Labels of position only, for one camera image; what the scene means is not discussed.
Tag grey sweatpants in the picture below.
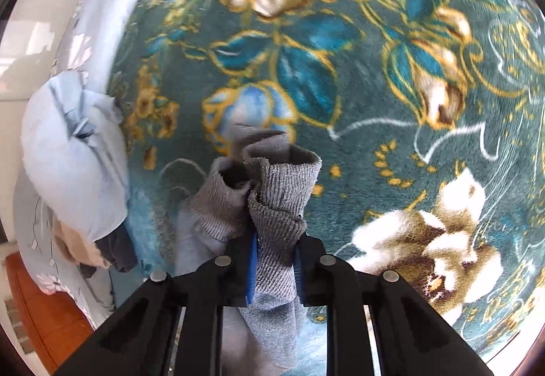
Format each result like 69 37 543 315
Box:
175 125 322 375

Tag dark grey small garment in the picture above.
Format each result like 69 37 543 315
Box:
79 224 138 279

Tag beige garment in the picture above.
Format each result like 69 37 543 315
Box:
52 217 110 269

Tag light blue shirt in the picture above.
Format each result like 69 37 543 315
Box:
21 71 129 241

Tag teal floral blanket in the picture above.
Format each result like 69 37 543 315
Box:
109 0 544 375

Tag light blue floral quilt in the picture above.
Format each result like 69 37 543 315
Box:
14 0 137 327

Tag orange wooden bed frame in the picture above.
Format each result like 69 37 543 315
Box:
4 252 93 374

